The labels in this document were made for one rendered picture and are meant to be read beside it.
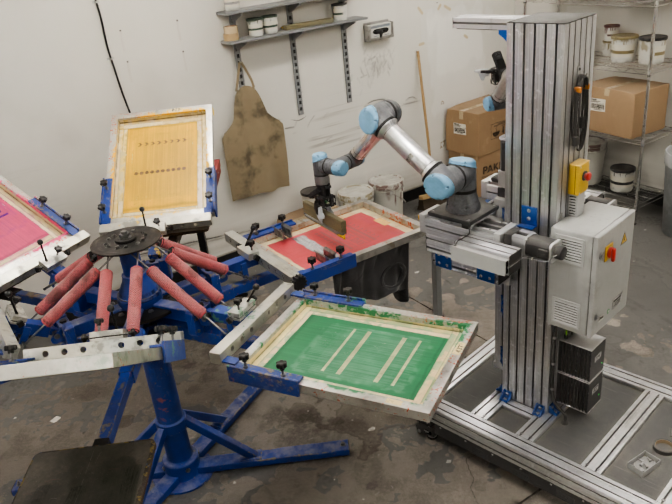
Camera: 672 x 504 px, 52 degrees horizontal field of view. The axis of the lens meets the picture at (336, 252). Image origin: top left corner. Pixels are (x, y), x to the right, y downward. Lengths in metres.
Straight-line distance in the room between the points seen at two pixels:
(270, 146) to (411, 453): 2.84
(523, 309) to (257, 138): 2.87
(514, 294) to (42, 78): 3.24
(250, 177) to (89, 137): 1.25
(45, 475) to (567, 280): 2.10
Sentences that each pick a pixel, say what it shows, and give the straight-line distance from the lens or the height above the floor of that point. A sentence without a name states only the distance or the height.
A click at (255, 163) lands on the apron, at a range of 5.48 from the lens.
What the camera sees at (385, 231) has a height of 0.95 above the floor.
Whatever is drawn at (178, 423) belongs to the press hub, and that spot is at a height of 0.35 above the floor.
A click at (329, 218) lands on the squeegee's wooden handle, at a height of 1.12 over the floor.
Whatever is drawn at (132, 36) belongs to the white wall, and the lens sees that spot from 5.03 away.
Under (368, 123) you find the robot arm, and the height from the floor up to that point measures 1.66.
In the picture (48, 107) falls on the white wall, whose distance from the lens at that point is 4.93.
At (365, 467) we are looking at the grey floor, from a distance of 3.57.
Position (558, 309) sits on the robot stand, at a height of 0.85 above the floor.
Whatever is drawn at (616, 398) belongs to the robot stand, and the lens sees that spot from 3.72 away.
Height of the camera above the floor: 2.44
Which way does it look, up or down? 26 degrees down
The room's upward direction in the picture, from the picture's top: 6 degrees counter-clockwise
